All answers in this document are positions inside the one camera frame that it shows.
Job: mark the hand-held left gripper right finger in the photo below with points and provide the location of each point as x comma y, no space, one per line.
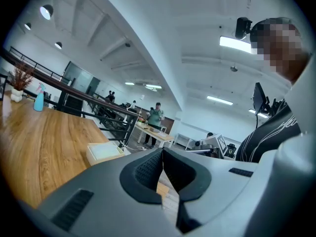
222,176

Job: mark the black picture frame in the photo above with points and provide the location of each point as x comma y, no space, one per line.
3,88

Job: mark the round ceiling fixture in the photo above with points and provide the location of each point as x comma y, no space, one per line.
234,68

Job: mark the white cone lamp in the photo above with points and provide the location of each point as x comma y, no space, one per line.
142,97

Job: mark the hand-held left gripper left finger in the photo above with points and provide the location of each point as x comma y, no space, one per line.
103,194

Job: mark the long wooden desk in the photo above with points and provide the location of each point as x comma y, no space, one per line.
155,134

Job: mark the person's black printed t-shirt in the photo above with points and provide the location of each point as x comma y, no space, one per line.
266,137

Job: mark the black head camera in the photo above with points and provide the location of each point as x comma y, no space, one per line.
242,28

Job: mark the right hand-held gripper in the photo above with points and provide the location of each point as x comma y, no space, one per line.
221,144

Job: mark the black dome ceiling lamp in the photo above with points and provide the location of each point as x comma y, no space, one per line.
27,26
58,45
46,11

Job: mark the dried reddish plant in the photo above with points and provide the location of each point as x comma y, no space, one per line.
21,76

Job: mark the ceiling light panel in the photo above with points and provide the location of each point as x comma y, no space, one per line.
219,100
234,44
153,86
129,83

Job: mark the person's head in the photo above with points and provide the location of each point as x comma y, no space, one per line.
279,48

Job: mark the potted orange flowers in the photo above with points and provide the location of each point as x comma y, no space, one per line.
140,121

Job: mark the black railing wooden handrail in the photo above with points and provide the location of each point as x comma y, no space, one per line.
74,95

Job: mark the blue spray bottle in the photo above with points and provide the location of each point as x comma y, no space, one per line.
39,100

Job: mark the white bulbous vase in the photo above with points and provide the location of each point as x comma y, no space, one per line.
16,95

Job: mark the large wooden table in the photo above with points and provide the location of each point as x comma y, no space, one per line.
49,137

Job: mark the white side table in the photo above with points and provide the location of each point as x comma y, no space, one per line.
185,139

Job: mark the black chest-mounted screen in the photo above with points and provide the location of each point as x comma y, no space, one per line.
259,97

